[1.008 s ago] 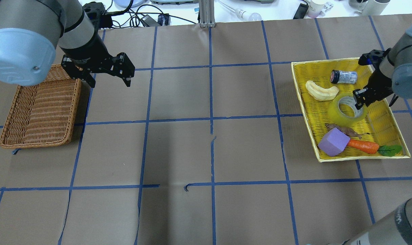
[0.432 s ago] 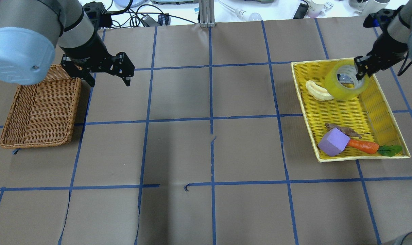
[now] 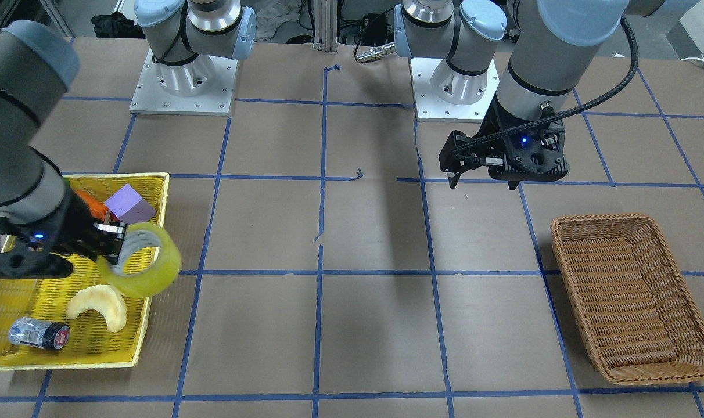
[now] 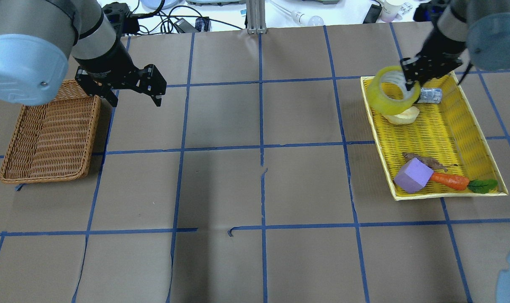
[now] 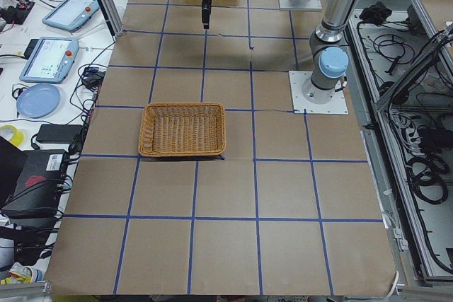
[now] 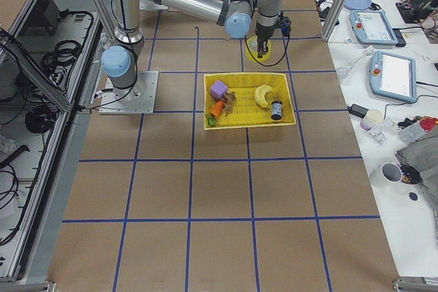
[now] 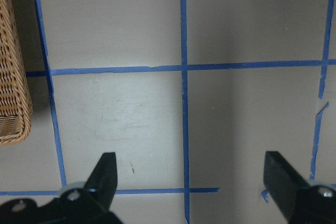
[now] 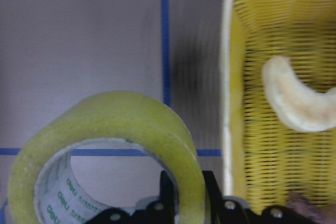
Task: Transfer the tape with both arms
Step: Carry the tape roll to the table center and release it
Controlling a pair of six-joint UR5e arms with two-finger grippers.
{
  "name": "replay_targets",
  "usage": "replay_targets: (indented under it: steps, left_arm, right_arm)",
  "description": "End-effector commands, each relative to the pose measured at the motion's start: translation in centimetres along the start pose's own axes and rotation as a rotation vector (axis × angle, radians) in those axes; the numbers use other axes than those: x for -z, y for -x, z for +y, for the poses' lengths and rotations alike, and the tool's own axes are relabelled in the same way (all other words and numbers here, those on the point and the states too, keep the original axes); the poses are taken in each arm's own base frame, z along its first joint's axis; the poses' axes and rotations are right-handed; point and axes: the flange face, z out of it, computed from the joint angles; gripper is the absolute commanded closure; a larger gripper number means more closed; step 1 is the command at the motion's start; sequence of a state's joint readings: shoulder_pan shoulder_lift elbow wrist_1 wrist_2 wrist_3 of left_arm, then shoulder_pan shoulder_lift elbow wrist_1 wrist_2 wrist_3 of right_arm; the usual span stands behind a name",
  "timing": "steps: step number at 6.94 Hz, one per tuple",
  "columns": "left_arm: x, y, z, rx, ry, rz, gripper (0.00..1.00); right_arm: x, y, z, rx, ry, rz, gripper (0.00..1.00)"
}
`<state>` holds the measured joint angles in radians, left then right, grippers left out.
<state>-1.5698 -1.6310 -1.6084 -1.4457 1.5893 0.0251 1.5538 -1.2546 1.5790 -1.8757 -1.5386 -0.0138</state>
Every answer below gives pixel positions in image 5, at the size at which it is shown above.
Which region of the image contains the yellow tape roll on desk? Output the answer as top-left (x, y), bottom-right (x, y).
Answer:
top-left (0, 125), bottom-right (24, 147)

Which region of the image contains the teach pendant near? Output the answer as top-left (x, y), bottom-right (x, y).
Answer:
top-left (19, 37), bottom-right (79, 84)

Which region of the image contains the black power adapter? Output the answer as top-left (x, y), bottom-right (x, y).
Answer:
top-left (31, 124), bottom-right (82, 149)

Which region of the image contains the brown wicker basket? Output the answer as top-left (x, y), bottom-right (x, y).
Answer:
top-left (138, 103), bottom-right (226, 157)

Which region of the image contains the light blue plate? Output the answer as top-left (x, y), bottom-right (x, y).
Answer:
top-left (16, 83), bottom-right (61, 118)

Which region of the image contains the teach pendant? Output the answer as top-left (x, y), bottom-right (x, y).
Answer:
top-left (19, 37), bottom-right (79, 84)
top-left (42, 0), bottom-right (100, 33)

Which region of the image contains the teach pendant far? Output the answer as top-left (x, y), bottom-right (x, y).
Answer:
top-left (42, 0), bottom-right (100, 33)

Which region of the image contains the black computer box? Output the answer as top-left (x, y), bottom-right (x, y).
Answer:
top-left (1, 149), bottom-right (67, 219)

